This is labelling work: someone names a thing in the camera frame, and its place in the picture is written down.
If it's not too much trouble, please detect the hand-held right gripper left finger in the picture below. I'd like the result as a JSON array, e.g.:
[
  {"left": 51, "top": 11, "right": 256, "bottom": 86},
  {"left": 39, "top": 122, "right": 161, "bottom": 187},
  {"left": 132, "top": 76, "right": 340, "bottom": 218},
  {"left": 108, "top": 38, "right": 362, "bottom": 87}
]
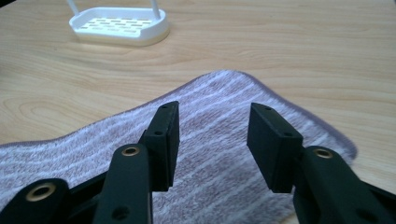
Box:
[{"left": 92, "top": 100, "right": 181, "bottom": 224}]

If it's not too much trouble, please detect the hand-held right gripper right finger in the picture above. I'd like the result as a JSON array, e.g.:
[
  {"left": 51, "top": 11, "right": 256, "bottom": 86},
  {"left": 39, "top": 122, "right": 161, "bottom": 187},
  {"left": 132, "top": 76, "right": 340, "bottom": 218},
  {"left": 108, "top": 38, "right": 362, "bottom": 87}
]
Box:
[{"left": 246, "top": 102, "right": 396, "bottom": 224}]

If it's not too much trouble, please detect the purple striped towel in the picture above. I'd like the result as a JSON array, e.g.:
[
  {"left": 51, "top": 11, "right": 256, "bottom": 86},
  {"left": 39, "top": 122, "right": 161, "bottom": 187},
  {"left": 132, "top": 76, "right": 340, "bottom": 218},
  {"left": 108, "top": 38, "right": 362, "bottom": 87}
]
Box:
[{"left": 0, "top": 69, "right": 359, "bottom": 224}]

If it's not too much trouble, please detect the white slotted plastic rack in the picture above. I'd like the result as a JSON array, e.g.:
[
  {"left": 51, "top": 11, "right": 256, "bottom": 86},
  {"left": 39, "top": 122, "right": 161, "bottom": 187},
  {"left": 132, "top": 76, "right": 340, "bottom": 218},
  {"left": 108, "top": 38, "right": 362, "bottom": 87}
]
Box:
[{"left": 65, "top": 0, "right": 171, "bottom": 48}]

